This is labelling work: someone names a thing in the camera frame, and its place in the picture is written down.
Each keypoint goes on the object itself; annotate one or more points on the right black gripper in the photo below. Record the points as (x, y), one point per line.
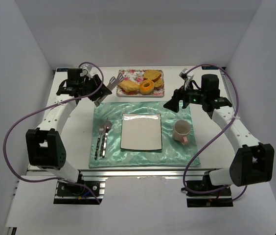
(180, 97)

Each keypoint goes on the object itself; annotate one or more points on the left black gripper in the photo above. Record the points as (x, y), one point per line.
(96, 86)

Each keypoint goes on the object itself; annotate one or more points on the metal serving tongs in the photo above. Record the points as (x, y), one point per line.
(113, 82)

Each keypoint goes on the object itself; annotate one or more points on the long yellow bread loaf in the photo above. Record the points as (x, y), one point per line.
(129, 86)

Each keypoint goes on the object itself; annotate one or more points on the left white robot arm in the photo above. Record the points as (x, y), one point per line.
(44, 144)

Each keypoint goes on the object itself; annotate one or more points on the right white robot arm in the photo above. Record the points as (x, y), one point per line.
(253, 161)

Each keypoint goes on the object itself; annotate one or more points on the small brown bread slice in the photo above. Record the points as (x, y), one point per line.
(158, 84)

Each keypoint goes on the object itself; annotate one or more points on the large brown bread slice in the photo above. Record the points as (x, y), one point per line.
(153, 75)

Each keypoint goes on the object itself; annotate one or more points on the pink mug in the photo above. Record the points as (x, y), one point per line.
(181, 130)

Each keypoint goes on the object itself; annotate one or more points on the floral rectangular tray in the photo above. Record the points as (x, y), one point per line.
(137, 77)

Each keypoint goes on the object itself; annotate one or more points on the metal spoon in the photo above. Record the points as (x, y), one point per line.
(110, 125)

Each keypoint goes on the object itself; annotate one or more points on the green satin placemat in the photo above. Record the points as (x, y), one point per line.
(173, 153)

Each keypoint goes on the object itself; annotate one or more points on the white square plate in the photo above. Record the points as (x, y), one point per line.
(141, 132)

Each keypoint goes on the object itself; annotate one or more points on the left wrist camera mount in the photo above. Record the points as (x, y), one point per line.
(87, 68)

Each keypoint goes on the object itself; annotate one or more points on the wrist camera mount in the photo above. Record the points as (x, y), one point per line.
(87, 68)
(187, 77)

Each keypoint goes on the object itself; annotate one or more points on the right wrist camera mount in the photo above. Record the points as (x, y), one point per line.
(187, 77)

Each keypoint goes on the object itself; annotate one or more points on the orange ring donut bread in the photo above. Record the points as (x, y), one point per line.
(146, 87)

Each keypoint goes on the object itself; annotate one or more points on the fork with dark handle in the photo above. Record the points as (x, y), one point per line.
(101, 128)

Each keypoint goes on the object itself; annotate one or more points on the aluminium frame rail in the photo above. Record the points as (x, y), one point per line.
(166, 173)

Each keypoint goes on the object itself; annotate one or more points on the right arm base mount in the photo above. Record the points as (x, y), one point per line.
(212, 197)

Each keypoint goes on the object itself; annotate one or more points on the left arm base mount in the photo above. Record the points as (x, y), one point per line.
(67, 194)

